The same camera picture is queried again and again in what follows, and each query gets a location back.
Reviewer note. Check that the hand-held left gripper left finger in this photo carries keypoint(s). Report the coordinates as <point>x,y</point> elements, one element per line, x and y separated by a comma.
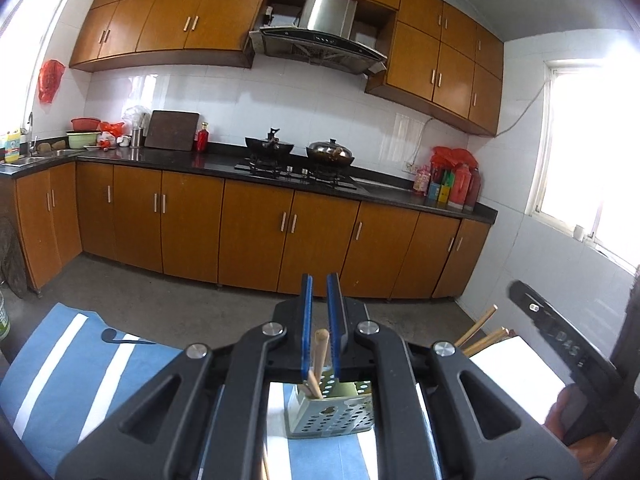
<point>306,330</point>

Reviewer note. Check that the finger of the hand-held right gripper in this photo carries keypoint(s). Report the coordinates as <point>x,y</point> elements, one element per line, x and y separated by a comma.
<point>530,305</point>

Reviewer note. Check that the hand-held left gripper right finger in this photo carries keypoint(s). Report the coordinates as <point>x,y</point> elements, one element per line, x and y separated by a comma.
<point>334,330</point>

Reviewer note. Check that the green perforated utensil holder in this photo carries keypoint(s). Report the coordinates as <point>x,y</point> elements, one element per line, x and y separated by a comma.
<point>330,412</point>

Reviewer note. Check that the person's right hand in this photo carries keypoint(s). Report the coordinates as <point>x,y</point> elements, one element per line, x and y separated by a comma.
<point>560,410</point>

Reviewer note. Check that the white cup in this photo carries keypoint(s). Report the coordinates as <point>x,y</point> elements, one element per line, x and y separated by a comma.
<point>579,233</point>

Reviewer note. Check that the wooden lower kitchen cabinets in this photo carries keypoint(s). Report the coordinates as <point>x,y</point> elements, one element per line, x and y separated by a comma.
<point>250,235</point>

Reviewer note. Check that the red oil bottle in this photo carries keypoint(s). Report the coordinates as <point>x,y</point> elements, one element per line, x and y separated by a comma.
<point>458,187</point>
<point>473,191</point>

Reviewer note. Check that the green yellow box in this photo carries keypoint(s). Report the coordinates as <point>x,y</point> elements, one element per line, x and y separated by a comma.
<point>440,189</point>

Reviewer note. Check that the black gas stove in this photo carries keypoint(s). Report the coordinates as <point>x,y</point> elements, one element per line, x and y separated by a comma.
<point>300,174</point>

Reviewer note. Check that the pink bottle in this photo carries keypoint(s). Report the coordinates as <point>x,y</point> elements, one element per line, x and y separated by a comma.
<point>422,181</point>

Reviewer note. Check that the window with white cup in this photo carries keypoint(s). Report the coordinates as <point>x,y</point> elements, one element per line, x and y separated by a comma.
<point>585,150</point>

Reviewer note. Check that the black pot with lid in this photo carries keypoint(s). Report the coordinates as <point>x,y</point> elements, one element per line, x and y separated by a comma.
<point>330,152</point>

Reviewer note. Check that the black wok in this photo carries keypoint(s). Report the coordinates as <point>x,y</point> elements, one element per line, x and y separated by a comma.
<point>270,146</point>

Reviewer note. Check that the black kitchen countertop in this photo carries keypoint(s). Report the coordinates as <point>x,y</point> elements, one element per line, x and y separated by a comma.
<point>210,162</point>

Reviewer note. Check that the small red bottle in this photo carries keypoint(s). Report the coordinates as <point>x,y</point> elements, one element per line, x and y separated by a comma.
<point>202,140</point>

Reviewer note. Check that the dark wooden cutting board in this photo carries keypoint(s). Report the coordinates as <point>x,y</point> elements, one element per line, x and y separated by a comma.
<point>171,131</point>

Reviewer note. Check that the steel cup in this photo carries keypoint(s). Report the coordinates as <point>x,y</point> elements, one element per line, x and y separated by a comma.
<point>137,138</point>

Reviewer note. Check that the blue white striped tablecloth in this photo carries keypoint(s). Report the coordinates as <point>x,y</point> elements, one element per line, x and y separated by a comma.
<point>50,360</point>

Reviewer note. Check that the clear plastic bag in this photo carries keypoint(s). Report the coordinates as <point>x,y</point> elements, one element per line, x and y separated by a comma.
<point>135,117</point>

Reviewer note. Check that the small red plastic bag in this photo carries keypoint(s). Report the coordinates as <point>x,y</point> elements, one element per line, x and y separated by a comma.
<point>111,132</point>

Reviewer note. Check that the red plastic basin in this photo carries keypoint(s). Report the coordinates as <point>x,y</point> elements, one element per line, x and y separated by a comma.
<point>86,124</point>

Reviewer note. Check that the dark woven panel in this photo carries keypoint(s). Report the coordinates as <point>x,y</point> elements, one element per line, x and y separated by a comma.
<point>11,260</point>

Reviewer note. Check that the steel range hood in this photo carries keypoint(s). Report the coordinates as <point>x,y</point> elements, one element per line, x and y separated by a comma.
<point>325,25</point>

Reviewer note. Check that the steel sink faucet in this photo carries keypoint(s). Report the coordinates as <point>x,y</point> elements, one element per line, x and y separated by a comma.
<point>32,135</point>

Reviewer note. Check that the yellow detergent bottle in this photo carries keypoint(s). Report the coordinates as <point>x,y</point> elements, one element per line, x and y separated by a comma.
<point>11,147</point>

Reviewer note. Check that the hanging red plastic bag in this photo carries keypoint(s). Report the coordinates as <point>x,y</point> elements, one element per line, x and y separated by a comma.
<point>51,80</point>

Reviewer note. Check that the window beside sink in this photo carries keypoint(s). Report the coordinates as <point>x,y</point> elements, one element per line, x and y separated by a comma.
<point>25,50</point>

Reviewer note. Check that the white wall socket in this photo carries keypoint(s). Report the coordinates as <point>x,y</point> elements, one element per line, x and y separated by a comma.
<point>411,166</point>

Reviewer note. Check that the wooden upper wall cabinets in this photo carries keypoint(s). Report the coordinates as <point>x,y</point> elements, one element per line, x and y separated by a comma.
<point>200,15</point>

